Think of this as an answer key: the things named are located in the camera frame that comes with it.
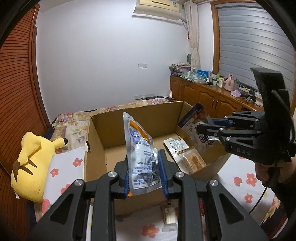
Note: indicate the wooden window frame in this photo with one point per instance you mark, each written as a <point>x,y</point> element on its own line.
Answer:
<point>215,46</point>

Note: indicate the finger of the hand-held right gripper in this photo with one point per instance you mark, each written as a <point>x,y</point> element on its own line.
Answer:
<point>242,119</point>
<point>231,134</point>

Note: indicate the green bottle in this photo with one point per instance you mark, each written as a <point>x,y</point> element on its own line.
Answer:
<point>236,84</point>

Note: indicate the cluster of small bottles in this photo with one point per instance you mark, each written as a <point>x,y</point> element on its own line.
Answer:
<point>216,80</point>

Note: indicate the green patterned cloth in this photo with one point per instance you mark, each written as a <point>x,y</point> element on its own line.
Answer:
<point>192,76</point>

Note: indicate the small white fan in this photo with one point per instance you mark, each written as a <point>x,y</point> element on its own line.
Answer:
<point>189,59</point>

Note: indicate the wall air conditioner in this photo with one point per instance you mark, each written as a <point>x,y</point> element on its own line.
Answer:
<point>157,9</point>

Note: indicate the purple cloth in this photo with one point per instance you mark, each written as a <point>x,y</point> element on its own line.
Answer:
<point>235,93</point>

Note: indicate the blue box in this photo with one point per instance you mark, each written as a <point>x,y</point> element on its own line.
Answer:
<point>203,73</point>

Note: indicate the pile of folded cloths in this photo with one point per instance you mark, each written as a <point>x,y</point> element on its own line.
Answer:
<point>179,69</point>

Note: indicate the blue and white snack packet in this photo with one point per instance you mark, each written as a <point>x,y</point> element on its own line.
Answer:
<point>192,120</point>

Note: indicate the white flower print sheet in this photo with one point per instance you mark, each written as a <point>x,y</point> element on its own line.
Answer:
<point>62,171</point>

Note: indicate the person's right hand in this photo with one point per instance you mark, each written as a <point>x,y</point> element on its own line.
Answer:
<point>261,171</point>

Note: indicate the wall power strip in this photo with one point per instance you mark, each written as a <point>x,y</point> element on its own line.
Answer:
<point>144,96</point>

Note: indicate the patterned curtain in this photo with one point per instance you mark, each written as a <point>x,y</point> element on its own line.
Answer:
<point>194,39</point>

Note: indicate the orange chicken foot packet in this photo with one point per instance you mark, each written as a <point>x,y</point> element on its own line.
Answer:
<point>141,153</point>

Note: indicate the wooden cabinet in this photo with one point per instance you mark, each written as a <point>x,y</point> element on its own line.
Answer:
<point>201,95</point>

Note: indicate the long silver snack packet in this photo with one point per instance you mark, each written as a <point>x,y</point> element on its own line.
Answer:
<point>175,144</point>

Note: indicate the cardboard box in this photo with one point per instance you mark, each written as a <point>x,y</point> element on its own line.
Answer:
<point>104,129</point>

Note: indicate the black tripod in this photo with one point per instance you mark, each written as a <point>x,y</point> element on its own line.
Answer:
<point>251,95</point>

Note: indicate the wooden slatted wardrobe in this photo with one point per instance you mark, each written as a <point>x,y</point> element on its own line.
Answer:
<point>16,92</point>

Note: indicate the white wall switch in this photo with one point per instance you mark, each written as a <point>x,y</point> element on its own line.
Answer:
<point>142,65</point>

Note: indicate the person's right forearm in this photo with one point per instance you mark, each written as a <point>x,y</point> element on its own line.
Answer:
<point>286,197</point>

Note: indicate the yellow plush toy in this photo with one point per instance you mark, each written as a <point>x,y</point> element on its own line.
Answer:
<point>32,166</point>

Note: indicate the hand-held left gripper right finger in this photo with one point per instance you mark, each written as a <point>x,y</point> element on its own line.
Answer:
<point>163,176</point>

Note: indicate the pink bottle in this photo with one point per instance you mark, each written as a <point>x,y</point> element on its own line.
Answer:
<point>229,83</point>

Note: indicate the grey window blind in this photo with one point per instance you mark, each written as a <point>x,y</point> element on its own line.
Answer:
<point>249,46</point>

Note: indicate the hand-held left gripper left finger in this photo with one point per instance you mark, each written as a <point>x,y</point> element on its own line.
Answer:
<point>126,185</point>

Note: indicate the clear cracker packet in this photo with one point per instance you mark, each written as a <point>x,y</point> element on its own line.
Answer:
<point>193,161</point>

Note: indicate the small beige snack packet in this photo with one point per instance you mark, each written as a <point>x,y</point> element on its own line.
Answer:
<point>170,213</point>

